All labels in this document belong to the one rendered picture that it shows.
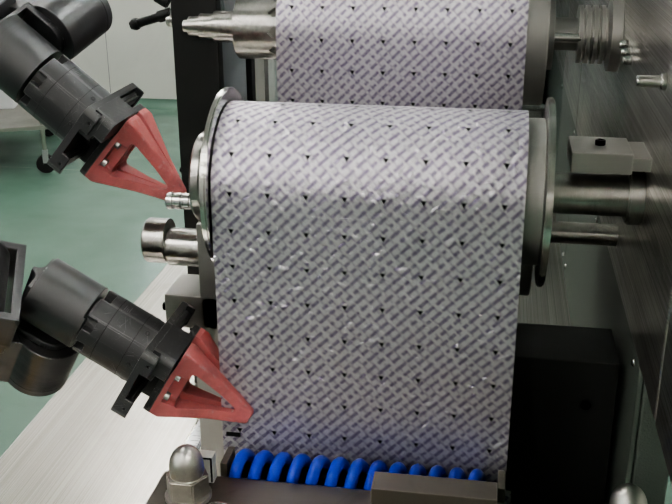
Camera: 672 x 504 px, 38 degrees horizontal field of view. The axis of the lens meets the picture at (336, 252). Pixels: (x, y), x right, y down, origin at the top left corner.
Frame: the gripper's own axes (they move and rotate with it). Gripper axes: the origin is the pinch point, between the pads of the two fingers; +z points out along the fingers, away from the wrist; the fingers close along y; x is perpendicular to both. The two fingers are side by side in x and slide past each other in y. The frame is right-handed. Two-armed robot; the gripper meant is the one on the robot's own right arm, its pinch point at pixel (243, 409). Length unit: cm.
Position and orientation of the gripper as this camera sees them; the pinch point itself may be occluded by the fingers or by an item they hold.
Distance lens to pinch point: 82.3
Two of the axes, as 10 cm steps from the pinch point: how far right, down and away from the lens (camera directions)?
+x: 5.0, -7.8, -3.9
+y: -1.6, 3.5, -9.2
